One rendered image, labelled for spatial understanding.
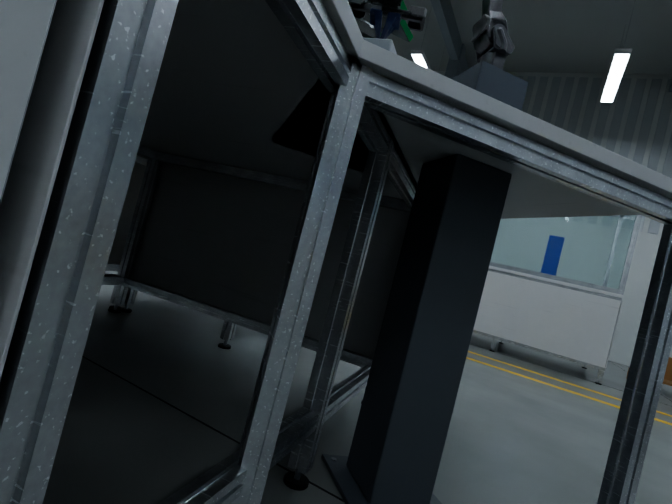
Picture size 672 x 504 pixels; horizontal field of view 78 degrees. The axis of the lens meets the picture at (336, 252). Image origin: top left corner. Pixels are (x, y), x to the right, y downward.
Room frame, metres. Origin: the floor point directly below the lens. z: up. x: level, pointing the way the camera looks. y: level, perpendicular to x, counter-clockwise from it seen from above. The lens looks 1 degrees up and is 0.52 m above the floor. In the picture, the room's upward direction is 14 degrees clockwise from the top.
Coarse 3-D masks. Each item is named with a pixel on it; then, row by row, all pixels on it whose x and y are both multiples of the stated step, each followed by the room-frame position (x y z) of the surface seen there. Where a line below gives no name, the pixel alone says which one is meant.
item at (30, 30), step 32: (0, 0) 0.21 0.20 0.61; (32, 0) 0.23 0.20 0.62; (0, 32) 0.22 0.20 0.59; (32, 32) 0.23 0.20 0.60; (0, 64) 0.22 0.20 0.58; (32, 64) 0.24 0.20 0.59; (0, 96) 0.23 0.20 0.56; (0, 128) 0.23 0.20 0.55; (0, 160) 0.23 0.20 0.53; (0, 192) 0.24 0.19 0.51
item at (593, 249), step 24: (600, 216) 4.18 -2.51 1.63; (624, 216) 4.09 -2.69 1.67; (504, 240) 4.55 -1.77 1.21; (528, 240) 4.45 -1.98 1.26; (552, 240) 4.35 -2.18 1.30; (576, 240) 4.25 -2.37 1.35; (600, 240) 4.16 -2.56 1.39; (624, 240) 4.07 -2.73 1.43; (504, 264) 4.53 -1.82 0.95; (528, 264) 4.42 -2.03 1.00; (552, 264) 4.32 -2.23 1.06; (576, 264) 4.23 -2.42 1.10; (600, 264) 4.14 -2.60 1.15; (624, 264) 4.05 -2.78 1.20
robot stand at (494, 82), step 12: (468, 72) 1.00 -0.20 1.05; (480, 72) 0.95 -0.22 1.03; (492, 72) 0.96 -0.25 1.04; (504, 72) 0.97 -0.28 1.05; (468, 84) 0.98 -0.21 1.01; (480, 84) 0.95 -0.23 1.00; (492, 84) 0.96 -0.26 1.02; (504, 84) 0.97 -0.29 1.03; (516, 84) 0.98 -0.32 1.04; (492, 96) 0.97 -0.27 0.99; (504, 96) 0.98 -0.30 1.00; (516, 96) 0.99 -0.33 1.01; (516, 108) 0.99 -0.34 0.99
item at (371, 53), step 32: (384, 64) 0.64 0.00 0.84; (416, 64) 0.65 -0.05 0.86; (448, 96) 0.68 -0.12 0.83; (480, 96) 0.69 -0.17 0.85; (288, 128) 1.09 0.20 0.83; (416, 128) 0.85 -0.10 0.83; (512, 128) 0.73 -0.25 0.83; (544, 128) 0.74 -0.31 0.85; (352, 160) 1.25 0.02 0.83; (416, 160) 1.08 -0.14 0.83; (480, 160) 0.95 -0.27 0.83; (608, 160) 0.79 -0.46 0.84; (512, 192) 1.15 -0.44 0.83; (544, 192) 1.07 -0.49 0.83; (576, 192) 1.00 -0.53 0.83
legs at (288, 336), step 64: (448, 128) 0.70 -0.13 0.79; (320, 192) 0.64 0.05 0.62; (448, 192) 0.94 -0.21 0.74; (640, 192) 0.85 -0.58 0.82; (320, 256) 0.65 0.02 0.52; (448, 256) 0.95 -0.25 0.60; (384, 320) 1.08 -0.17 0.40; (448, 320) 0.96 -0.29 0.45; (256, 384) 0.67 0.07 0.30; (384, 384) 1.00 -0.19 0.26; (448, 384) 0.98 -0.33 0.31; (640, 384) 0.90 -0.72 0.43; (256, 448) 0.64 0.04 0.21; (384, 448) 0.94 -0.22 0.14; (640, 448) 0.90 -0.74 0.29
